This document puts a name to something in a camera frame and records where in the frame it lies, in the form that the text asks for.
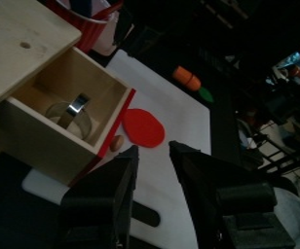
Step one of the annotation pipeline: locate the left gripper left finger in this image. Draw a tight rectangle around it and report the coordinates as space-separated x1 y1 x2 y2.
55 144 141 249

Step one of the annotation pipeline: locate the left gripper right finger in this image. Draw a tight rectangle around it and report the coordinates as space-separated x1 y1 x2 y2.
169 140 298 249

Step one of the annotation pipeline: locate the wooden drawer red front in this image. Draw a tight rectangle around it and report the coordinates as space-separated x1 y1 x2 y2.
0 46 137 188

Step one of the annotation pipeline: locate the round metal dough cutter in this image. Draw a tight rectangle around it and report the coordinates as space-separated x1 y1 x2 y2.
43 92 94 141

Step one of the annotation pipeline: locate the light wooden drawer cabinet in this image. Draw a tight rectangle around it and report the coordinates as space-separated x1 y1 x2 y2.
0 0 83 163

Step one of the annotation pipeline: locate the pale grey fabric bundle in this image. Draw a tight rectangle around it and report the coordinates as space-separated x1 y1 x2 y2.
271 186 300 249

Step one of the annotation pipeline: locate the white cutting board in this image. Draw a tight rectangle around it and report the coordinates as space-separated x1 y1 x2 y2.
20 49 214 249

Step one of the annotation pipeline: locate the orange toy carrot green top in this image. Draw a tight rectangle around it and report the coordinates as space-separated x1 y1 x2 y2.
171 65 215 104

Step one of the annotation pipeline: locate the red cup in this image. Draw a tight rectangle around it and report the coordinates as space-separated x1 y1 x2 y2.
44 0 125 54

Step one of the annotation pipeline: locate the blue utensil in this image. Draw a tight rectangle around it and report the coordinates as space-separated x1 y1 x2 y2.
67 0 95 18

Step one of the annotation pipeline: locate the black metal chair frame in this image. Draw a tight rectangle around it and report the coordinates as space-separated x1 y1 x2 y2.
242 123 300 178

